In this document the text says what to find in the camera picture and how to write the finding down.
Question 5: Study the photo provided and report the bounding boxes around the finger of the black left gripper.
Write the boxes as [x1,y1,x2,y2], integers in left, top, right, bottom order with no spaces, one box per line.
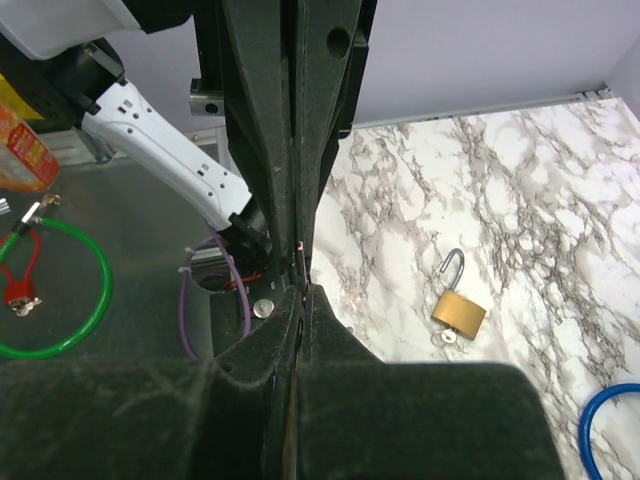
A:
[221,1,300,280]
[294,1,377,275]

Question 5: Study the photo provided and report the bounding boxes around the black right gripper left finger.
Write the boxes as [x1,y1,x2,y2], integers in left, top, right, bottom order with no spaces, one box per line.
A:
[1,287,302,479]

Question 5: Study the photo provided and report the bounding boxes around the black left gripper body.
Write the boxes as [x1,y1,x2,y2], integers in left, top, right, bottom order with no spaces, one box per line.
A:
[189,0,227,116]

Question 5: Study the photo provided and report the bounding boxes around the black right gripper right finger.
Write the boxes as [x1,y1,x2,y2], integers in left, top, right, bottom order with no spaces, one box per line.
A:
[296,285,564,479]

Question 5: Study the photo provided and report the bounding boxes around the silver key with ring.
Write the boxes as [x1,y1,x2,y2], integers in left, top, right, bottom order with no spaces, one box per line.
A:
[431,328,458,348]

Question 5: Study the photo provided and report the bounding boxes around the brass padlock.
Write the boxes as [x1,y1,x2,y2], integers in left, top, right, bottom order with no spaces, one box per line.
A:
[431,248,486,340]

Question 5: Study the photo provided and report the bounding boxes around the spare silver keys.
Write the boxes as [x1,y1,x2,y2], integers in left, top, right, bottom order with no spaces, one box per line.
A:
[296,241,308,295]

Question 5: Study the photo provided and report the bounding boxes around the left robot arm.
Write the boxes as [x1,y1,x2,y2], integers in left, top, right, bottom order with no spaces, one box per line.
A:
[1,1,376,275]

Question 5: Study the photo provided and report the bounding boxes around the orange drink bottle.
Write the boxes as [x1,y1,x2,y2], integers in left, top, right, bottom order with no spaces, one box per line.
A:
[0,104,60,193]

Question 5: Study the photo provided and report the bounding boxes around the yellow plastic bin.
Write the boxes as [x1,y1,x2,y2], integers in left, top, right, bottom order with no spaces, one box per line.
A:
[0,76,43,120]

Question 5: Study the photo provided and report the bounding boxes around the blue cable loop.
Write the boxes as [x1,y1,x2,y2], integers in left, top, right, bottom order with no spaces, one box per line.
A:
[578,383,640,480]

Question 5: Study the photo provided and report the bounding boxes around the green cable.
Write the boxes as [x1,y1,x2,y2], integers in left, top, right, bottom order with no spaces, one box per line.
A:
[0,217,114,360]

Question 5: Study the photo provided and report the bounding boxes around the red cable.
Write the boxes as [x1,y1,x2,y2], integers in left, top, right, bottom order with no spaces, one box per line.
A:
[0,229,42,316]

